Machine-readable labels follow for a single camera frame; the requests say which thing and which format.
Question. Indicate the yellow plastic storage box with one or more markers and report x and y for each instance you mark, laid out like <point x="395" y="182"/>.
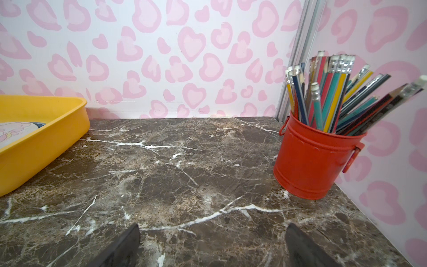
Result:
<point x="66" y="121"/>

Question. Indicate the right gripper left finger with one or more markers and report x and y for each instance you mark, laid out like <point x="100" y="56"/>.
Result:
<point x="122" y="252"/>

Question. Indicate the red pencil cup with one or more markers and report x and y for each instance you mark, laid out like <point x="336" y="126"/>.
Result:
<point x="309" y="160"/>

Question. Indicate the pale pink coaster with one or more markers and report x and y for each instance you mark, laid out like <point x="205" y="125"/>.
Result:
<point x="13" y="131"/>

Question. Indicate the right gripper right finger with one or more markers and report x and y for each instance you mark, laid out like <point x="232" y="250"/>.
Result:
<point x="304" y="252"/>

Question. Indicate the blue cartoon coaster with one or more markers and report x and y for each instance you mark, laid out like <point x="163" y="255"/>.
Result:
<point x="38" y="124"/>

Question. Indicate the coloured pencils bundle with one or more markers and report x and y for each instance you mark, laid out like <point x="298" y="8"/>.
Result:
<point x="334" y="97"/>

